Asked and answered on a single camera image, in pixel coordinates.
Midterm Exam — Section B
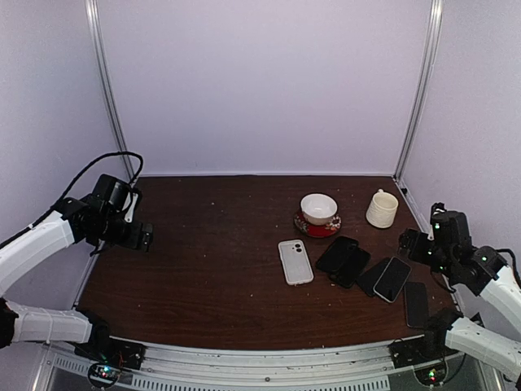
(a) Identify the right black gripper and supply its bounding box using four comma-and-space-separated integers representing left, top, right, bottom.
398, 228, 453, 279

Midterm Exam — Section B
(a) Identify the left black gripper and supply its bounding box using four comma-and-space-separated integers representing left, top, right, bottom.
90, 212, 152, 252

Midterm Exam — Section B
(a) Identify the white-edged black phone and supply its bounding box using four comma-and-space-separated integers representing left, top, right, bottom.
373, 257, 412, 303

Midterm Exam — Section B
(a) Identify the clear white phone case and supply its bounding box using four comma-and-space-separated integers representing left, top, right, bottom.
278, 239, 314, 286

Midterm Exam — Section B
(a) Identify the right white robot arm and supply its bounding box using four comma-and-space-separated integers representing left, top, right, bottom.
399, 229, 520, 389

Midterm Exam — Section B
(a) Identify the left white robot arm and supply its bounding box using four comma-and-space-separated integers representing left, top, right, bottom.
1, 198, 153, 362

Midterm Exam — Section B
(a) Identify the black phone right edge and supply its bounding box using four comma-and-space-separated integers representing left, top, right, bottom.
404, 282, 429, 329

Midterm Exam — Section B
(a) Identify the black phone lying flat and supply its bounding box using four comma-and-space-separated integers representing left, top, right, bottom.
356, 257, 390, 297

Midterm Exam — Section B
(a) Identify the cream ceramic mug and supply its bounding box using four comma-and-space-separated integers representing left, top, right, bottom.
366, 189, 399, 229

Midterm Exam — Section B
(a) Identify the red floral saucer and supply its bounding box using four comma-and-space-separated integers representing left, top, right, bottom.
293, 210, 342, 239

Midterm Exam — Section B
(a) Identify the white ceramic bowl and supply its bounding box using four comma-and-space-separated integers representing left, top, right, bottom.
300, 193, 338, 226

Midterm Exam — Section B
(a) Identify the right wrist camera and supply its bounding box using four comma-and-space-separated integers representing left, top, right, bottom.
430, 203, 472, 250

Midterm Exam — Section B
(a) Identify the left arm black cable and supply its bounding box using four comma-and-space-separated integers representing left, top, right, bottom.
0, 151, 144, 249

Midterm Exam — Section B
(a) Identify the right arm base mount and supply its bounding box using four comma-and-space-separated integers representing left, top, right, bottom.
387, 336, 466, 389

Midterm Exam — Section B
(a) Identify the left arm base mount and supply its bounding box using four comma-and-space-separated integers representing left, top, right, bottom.
72, 338, 145, 390

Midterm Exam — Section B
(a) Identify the left aluminium frame post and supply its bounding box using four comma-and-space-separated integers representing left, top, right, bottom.
84, 0, 138, 182

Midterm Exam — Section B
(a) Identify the aluminium frame post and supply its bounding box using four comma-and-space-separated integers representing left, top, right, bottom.
84, 0, 138, 182
393, 0, 444, 184

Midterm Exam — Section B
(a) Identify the right aluminium frame post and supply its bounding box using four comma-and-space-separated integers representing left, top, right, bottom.
393, 0, 444, 184

